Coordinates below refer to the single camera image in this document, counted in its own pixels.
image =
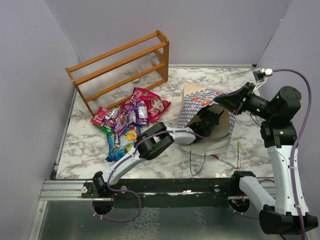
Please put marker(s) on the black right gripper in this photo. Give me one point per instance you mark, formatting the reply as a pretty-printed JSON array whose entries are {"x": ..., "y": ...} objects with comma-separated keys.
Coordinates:
[{"x": 234, "y": 101}]

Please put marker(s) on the blue checkered paper bag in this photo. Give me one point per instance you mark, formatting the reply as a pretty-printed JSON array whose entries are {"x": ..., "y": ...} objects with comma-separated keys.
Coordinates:
[{"x": 194, "y": 99}]

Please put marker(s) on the red pink snack bag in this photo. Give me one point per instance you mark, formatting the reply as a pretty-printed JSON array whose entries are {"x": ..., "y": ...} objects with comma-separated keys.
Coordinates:
[{"x": 155, "y": 104}]

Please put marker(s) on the purple snack bag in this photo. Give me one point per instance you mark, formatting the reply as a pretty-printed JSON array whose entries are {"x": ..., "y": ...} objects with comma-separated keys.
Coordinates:
[{"x": 138, "y": 112}]

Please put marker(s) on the pink berry candy packet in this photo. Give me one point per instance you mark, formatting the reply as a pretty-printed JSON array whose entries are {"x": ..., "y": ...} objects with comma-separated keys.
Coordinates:
[{"x": 119, "y": 119}]

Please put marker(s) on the blue gummy snack bag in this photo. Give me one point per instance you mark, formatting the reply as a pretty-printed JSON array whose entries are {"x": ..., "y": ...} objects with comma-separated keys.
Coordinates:
[{"x": 120, "y": 145}]

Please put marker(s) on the green snack bag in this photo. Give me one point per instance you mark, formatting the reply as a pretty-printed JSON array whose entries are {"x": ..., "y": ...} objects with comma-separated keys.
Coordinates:
[{"x": 105, "y": 129}]

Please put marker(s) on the red candy packet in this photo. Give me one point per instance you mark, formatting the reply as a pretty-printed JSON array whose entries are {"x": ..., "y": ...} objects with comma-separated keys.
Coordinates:
[{"x": 99, "y": 118}]

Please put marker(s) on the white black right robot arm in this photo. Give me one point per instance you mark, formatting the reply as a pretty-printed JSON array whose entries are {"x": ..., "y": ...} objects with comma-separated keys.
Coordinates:
[{"x": 287, "y": 212}]

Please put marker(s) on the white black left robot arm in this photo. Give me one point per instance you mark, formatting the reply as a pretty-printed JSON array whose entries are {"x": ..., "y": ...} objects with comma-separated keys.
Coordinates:
[{"x": 153, "y": 142}]

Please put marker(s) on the green marker pen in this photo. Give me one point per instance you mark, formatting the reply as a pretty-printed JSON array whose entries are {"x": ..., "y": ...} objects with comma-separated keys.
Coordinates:
[{"x": 239, "y": 146}]

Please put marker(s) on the purple marker pen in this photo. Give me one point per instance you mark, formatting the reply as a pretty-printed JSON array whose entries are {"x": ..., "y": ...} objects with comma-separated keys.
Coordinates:
[{"x": 224, "y": 161}]

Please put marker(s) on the orange wooden rack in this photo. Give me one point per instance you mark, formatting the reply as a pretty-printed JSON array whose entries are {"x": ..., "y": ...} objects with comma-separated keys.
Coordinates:
[{"x": 108, "y": 79}]

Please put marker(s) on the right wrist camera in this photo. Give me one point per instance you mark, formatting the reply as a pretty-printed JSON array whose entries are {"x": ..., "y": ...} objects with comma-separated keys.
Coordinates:
[{"x": 261, "y": 75}]

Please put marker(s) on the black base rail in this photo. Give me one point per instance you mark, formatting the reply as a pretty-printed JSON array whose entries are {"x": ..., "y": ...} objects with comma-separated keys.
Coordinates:
[{"x": 169, "y": 193}]

